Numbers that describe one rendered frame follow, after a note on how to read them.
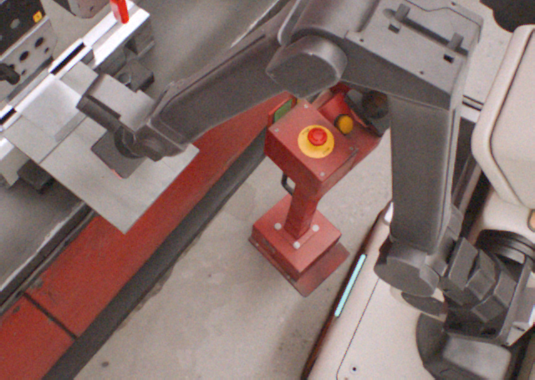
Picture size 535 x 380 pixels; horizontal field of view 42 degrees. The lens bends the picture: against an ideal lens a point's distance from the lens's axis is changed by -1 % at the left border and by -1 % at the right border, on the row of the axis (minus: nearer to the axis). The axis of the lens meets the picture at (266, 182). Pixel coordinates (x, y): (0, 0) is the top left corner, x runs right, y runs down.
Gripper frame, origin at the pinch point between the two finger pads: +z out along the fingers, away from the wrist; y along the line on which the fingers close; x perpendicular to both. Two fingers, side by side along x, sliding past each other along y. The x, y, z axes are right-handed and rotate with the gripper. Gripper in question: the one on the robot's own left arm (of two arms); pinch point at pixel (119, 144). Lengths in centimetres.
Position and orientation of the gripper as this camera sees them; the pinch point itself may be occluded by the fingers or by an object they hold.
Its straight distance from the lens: 111.2
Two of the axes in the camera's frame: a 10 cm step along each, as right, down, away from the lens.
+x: 6.7, 6.9, 2.9
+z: -4.3, 0.3, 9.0
